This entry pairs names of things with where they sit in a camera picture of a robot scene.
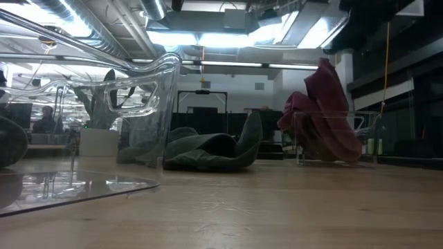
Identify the dark green baseball cap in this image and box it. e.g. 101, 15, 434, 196
164, 110, 264, 173
0, 116, 28, 169

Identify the light green container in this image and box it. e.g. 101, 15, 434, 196
366, 138, 383, 156

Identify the silver ventilation duct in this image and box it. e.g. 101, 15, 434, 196
140, 0, 167, 21
30, 0, 160, 59

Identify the black ceiling camera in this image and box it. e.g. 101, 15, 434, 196
37, 34, 58, 50

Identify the clear plastic bin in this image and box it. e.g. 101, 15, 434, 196
292, 109, 383, 169
0, 8, 183, 219

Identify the white plant pot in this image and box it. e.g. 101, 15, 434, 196
79, 128, 120, 157

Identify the black monitor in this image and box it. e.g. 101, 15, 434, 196
3, 102, 34, 129

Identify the person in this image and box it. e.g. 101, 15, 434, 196
32, 105, 65, 135

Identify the grey ceiling box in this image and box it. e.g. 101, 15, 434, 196
224, 8, 248, 30

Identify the long ceiling light strip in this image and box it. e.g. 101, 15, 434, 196
131, 58, 319, 70

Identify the green leafy plant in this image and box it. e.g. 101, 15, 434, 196
72, 68, 138, 131

